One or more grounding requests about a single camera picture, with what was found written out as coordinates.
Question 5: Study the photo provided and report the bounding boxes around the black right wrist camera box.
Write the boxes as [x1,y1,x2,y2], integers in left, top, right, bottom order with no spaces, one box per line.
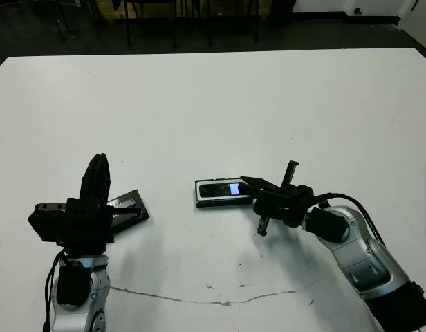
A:
[280,207,306,230]

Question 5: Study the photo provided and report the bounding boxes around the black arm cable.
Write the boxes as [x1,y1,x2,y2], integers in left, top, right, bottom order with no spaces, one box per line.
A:
[42,249,68,332]
[311,192,387,250]

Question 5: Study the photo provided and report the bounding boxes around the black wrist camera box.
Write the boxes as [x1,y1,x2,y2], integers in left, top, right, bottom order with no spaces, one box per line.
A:
[280,207,306,230]
[27,206,71,243]

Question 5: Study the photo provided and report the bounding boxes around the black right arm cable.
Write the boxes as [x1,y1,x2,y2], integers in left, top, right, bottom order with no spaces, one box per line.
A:
[311,192,387,250]

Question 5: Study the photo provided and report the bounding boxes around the black slim camera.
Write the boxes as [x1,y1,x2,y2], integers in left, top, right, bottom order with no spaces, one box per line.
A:
[198,181,251,199]

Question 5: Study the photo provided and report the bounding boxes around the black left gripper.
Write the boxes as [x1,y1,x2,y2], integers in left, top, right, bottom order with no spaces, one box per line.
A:
[36,152,143,254]

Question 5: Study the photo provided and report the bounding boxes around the black waste bin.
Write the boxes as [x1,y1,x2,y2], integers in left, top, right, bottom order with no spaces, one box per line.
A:
[269,0,297,29]

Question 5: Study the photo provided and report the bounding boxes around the black box lid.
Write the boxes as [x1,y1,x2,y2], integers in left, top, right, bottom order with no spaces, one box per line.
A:
[105,188,151,239]

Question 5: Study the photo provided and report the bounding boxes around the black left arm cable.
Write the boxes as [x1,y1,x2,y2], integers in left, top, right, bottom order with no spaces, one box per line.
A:
[42,249,68,332]

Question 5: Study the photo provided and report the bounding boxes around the black box with white lining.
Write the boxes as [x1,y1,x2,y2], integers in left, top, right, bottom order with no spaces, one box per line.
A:
[194,177,256,209]

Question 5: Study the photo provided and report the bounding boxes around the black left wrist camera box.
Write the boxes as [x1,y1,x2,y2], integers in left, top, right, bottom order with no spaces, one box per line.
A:
[27,206,71,243]

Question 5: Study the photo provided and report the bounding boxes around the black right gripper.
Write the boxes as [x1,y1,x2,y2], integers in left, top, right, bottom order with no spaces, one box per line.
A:
[240,160,316,237]

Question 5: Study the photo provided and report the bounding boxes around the grey chair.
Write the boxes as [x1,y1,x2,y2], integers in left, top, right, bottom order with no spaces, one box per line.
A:
[55,0,107,43]

